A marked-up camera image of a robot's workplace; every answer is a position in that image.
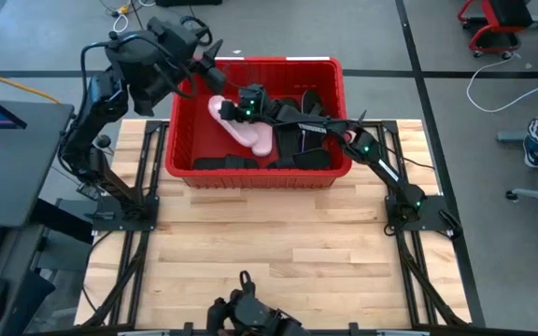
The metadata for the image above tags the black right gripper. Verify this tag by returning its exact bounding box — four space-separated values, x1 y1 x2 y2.
219 83 270 125

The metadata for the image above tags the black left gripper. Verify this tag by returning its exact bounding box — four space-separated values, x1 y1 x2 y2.
105 17 227 118

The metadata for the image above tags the black padded slide sandal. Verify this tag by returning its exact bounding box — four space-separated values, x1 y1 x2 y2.
268 147 333 171
192 154 261 171

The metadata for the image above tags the red plastic bin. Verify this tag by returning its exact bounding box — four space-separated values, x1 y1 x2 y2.
164 56 353 190

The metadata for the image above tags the black floor box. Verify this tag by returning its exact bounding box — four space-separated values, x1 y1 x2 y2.
155 0 223 7

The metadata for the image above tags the black desk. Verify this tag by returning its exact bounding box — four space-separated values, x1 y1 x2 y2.
0 99 76 336

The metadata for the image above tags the red and black rolling stool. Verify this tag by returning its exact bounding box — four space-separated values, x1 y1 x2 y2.
457 0 538 61

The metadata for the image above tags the grey office chair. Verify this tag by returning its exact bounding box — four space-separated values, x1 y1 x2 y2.
496 131 538 262

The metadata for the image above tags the black wheel ring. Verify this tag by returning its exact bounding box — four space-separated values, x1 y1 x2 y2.
180 14 214 47

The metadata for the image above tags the black aluminium table frame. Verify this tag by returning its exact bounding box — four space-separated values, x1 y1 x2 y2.
75 119 485 336

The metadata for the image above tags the short white cable loop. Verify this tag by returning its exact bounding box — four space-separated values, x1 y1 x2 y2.
111 12 131 35

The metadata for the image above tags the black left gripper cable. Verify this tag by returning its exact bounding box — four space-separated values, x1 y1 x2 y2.
79 31 198 100

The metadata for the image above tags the black leader arm handle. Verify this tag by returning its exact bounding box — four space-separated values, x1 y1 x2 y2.
205 270 311 336

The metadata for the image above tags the orange cable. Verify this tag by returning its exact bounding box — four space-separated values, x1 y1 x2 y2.
0 64 63 105

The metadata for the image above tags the long white floor cable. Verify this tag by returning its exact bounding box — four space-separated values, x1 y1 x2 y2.
465 55 538 114

